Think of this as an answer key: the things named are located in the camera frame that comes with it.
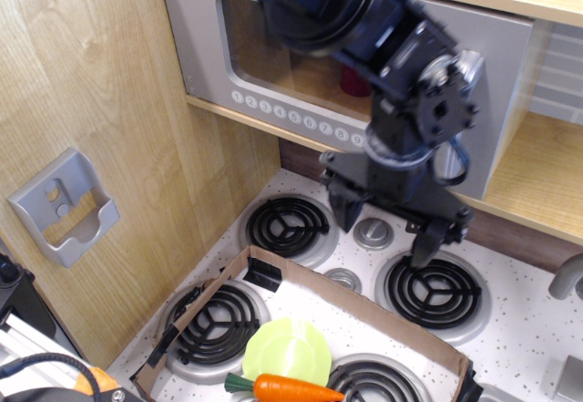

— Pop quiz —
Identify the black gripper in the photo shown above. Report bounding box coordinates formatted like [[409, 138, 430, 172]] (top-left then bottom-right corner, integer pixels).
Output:
[[319, 149, 473, 269]]

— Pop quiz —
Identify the silver microwave door handle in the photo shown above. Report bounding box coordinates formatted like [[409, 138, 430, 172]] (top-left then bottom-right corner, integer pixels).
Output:
[[431, 50, 485, 186]]

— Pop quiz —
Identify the grey toy microwave door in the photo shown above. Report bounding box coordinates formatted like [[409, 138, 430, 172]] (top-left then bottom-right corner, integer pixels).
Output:
[[165, 0, 535, 199]]

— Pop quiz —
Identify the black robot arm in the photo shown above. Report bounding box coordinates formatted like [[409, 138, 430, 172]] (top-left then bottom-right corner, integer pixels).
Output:
[[257, 0, 477, 268]]

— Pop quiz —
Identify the large grey stove knob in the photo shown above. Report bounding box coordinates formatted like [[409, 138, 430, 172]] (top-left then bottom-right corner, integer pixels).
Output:
[[353, 218, 394, 251]]

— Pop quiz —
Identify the small grey stove knob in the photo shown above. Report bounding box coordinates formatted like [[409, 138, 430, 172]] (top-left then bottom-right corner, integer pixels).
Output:
[[324, 268, 362, 294]]

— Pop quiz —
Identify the back right black burner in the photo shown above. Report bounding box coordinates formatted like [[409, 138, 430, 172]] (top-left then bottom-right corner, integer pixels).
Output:
[[382, 256, 483, 330]]

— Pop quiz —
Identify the black burner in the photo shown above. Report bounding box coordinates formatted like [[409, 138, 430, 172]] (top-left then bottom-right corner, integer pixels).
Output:
[[382, 256, 483, 330], [173, 281, 265, 366], [244, 197, 330, 258], [327, 360, 423, 402]]

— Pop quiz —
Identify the back left black burner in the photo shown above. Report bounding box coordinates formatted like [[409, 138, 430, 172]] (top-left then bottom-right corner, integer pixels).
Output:
[[244, 197, 330, 258]]

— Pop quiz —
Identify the dark red toy fruit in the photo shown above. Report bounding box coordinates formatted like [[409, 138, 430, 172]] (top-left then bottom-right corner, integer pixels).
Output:
[[340, 65, 371, 98]]

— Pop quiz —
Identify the light green toy plate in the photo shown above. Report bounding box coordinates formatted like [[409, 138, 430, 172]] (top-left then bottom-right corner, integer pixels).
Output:
[[242, 317, 332, 387]]

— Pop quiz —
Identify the front right black burner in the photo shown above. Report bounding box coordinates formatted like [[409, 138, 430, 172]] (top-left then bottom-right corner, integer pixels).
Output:
[[327, 360, 423, 402]]

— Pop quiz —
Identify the grey sink faucet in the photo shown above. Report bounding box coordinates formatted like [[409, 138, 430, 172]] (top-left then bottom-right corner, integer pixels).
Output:
[[548, 253, 583, 300]]

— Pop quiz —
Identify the front left black burner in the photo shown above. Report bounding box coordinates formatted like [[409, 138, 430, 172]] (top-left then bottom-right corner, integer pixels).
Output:
[[173, 281, 265, 366]]

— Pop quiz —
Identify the orange toy carrot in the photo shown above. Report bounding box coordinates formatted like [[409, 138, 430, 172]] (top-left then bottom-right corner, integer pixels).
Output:
[[224, 373, 345, 402]]

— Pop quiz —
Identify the grey sink basin corner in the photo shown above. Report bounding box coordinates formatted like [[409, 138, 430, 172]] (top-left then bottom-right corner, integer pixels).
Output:
[[552, 356, 583, 402]]

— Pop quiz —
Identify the brown cardboard tray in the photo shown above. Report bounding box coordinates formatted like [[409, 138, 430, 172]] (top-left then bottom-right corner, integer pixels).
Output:
[[129, 244, 484, 402]]

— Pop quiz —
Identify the black device at left edge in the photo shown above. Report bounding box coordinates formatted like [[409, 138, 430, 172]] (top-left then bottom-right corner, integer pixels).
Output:
[[1, 254, 56, 338]]

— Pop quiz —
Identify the grey wall phone holder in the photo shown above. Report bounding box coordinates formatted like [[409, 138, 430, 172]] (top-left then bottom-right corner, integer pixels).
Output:
[[7, 148, 120, 268]]

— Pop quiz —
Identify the black braided cable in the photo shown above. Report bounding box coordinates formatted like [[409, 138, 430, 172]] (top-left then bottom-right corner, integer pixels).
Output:
[[0, 352, 101, 402]]

